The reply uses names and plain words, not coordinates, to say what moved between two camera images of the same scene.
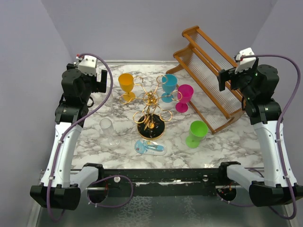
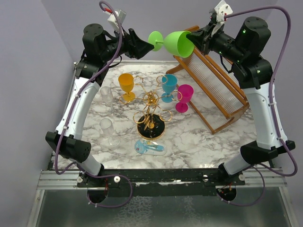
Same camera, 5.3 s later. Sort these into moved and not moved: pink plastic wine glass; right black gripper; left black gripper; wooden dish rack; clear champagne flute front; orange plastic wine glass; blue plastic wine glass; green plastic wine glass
Moved: green plastic wine glass; left black gripper; right black gripper
Not moved: blue plastic wine glass; wooden dish rack; pink plastic wine glass; orange plastic wine glass; clear champagne flute front
